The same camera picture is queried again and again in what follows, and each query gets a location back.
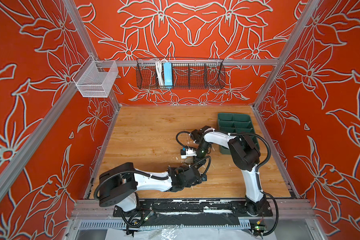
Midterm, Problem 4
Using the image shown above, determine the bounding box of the clear acrylic wall bin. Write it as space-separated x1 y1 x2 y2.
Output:
73 55 119 98

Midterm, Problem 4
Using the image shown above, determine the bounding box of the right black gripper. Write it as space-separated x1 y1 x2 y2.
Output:
190 143 211 169

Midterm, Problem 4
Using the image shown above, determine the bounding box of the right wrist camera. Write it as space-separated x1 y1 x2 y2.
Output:
180 147 197 159

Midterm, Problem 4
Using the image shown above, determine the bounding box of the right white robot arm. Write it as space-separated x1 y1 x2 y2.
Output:
176 126 271 216

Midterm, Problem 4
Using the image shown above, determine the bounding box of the green plastic divider tray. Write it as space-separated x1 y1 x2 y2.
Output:
217 112 261 156

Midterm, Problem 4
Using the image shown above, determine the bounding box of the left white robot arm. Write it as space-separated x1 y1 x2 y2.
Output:
93 156 212 212

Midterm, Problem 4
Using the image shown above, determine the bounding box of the black wire wall basket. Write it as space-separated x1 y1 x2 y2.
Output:
136 57 226 90

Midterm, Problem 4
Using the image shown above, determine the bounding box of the white cable bundle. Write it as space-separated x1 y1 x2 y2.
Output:
154 59 165 87

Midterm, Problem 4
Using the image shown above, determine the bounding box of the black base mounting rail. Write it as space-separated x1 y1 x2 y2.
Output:
112 197 274 227

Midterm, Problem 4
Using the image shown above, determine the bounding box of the light blue box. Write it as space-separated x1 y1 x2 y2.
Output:
163 62 173 89

